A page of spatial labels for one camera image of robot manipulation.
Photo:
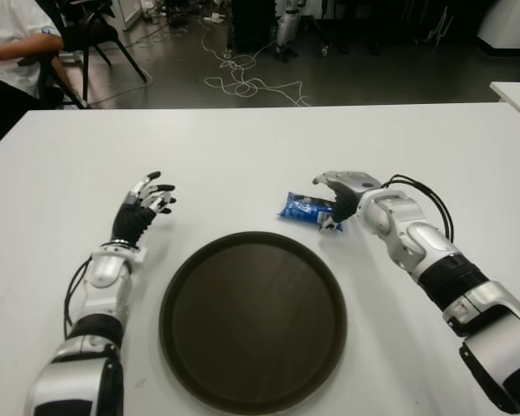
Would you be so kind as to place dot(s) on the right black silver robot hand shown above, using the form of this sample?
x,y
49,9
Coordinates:
x,y
346,199

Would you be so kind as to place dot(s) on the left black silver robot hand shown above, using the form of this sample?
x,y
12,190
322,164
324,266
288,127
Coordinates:
x,y
130,221

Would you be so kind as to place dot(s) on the blue Oreo cookie packet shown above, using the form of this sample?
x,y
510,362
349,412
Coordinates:
x,y
299,210

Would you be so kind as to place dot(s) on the right silver black robot arm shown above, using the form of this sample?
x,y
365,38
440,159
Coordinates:
x,y
459,277

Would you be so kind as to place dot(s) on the left silver black robot arm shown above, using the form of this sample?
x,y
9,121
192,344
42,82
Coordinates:
x,y
99,294

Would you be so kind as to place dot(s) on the round dark brown tray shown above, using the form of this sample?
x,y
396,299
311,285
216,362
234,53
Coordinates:
x,y
251,325

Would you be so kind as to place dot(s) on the black armrest chair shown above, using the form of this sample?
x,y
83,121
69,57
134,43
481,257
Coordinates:
x,y
52,73

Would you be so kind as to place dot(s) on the black stand legs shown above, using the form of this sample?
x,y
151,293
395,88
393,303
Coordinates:
x,y
342,26

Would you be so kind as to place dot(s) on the silver humanoid robot legs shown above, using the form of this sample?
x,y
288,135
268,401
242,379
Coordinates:
x,y
286,30

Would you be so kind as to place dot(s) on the black four-leg chair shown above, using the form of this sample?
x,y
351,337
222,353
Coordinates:
x,y
95,30

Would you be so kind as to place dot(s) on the black cabinet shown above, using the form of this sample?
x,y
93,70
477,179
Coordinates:
x,y
253,26

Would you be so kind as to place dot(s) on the grey folded rack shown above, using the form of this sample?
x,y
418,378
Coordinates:
x,y
437,24

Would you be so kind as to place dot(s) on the white cabinet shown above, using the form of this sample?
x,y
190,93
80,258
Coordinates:
x,y
132,13

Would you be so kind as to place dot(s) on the seated person in white shirt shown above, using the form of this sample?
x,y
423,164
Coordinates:
x,y
13,47

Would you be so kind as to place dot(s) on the white pillar base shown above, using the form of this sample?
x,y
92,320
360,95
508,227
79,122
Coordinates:
x,y
511,24

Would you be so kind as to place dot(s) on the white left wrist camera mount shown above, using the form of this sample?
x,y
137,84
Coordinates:
x,y
139,255

